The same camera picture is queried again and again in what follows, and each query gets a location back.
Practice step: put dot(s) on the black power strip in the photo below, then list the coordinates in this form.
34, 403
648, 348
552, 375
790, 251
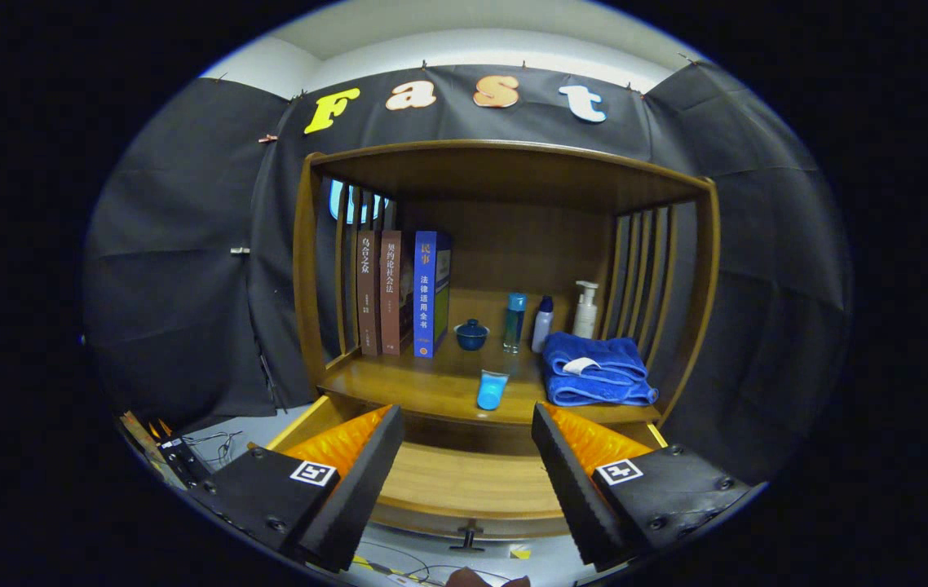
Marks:
184, 463

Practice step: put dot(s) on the reddish brown book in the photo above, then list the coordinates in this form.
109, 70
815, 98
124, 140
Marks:
392, 293

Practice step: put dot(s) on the wooden board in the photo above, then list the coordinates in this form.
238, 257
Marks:
140, 436

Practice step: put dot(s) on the black backdrop cloth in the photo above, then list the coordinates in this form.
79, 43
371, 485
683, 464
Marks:
757, 269

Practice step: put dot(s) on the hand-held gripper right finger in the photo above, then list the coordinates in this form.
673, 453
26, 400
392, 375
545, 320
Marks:
578, 493

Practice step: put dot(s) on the white bottle blue cap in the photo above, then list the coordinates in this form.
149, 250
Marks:
541, 326

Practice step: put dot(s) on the wooden cabinet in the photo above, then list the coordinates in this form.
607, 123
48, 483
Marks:
513, 236

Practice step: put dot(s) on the dark brown book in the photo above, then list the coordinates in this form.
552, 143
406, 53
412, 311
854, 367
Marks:
368, 293

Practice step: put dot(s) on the wooden drawer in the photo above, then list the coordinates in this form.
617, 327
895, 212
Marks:
464, 481

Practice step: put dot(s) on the white pump bottle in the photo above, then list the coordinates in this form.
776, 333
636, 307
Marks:
585, 318

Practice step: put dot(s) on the yellow tape piece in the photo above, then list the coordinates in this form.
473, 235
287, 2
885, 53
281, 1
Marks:
520, 552

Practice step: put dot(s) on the blue book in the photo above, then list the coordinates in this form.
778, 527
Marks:
426, 293

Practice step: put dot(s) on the teal glass bottle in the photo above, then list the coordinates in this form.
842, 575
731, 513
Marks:
514, 326

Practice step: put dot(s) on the blue folded towel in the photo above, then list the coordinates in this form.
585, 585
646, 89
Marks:
611, 350
603, 393

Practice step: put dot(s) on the light blue tube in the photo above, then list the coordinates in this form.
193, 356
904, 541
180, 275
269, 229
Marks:
492, 391

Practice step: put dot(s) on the blue lidded bowl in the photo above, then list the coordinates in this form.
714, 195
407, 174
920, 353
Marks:
471, 336

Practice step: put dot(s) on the wooden countertop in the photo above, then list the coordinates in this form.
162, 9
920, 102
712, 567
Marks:
431, 383

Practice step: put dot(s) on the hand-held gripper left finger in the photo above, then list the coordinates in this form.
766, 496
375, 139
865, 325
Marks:
358, 497

